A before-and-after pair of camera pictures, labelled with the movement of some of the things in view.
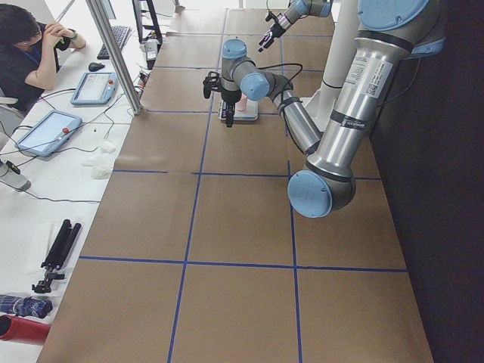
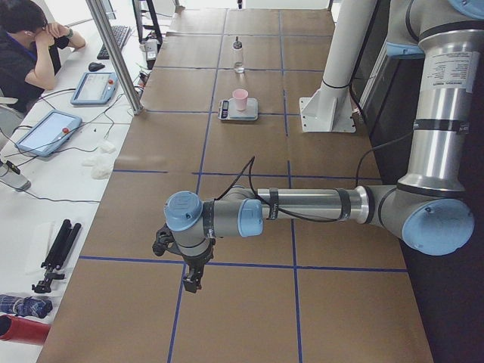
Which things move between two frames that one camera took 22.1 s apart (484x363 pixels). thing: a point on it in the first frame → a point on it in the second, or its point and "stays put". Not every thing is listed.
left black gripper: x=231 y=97 → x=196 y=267
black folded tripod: x=60 y=252 stays put
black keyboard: x=121 y=32 stays put
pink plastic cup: x=241 y=106 stays put
